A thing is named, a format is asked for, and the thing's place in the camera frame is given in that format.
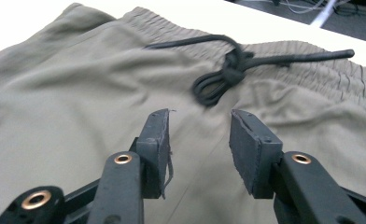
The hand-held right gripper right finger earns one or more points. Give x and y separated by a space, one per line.
252 155

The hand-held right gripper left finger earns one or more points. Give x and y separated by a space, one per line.
153 155

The olive green pants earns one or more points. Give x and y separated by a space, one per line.
63 109

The white metal stand leg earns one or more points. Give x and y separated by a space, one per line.
324 14

